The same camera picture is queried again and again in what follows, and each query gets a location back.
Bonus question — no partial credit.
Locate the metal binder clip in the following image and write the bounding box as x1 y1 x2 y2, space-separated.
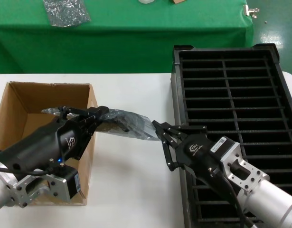
243 4 260 19

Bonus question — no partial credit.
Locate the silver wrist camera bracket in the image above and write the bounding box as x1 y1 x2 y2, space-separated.
14 163 80 209
209 136 270 192

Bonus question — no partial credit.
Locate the black slotted container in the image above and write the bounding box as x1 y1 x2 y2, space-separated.
170 43 292 228

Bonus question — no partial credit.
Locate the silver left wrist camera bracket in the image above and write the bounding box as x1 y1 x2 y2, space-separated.
14 163 80 209

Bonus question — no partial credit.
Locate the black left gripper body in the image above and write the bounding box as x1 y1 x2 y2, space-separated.
0 118 84 178

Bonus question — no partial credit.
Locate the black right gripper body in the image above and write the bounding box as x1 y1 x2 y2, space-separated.
176 134 242 210

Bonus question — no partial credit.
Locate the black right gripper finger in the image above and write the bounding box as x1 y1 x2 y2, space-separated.
151 120 208 143
160 139 182 172

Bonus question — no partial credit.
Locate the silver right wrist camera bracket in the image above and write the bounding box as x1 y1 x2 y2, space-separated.
209 136 270 192

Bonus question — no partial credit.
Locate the grey antistatic bag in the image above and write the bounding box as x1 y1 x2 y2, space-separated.
40 107 162 142

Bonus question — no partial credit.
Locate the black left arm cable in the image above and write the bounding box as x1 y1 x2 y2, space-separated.
0 165 54 177

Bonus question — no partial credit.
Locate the crumpled silver antistatic bag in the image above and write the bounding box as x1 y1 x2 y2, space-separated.
43 0 92 28

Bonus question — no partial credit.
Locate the brown cardboard box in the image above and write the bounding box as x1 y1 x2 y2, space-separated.
0 81 99 206

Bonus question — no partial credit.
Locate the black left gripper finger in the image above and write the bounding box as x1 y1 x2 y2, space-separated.
58 105 110 120
74 116 100 160

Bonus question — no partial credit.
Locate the green tablecloth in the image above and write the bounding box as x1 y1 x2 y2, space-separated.
0 0 255 75

